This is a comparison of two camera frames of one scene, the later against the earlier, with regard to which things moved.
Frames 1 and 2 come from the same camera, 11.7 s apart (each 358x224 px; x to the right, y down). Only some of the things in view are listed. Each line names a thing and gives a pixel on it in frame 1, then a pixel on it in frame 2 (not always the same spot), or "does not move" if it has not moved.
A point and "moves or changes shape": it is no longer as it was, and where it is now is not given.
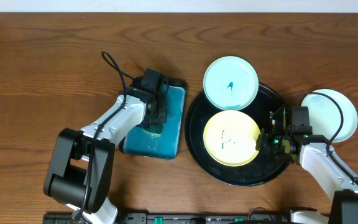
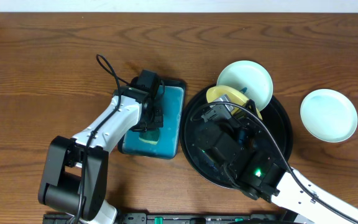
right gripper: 262,143 -> 252,123
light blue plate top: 230,83 -> 251,79
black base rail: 149,218 does not move
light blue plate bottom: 325,115 does not move
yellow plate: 230,138 moves or changes shape
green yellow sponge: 154,129 moves or changes shape
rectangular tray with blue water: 168,144 does not move
